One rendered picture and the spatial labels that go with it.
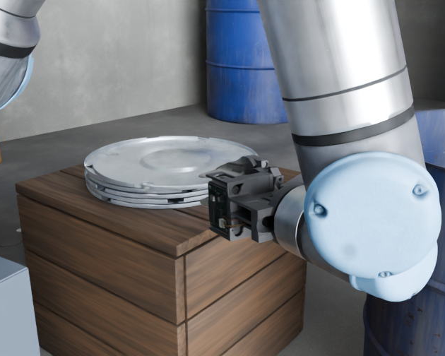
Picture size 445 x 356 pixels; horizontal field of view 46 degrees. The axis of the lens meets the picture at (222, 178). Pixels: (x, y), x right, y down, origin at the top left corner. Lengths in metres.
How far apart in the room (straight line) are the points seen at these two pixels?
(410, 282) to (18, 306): 0.34
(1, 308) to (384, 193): 0.34
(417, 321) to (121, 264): 0.43
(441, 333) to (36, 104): 2.31
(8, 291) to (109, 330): 0.46
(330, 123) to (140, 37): 2.79
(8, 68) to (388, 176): 0.37
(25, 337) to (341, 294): 0.91
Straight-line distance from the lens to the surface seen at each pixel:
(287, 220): 0.53
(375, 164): 0.29
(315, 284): 1.34
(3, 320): 0.50
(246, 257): 0.88
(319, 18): 0.29
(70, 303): 1.00
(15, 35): 0.52
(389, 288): 0.46
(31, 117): 2.77
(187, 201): 0.85
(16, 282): 0.50
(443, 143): 1.04
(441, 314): 0.76
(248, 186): 0.61
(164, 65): 3.18
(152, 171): 0.88
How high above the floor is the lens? 0.68
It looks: 20 degrees down
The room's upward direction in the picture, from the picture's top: straight up
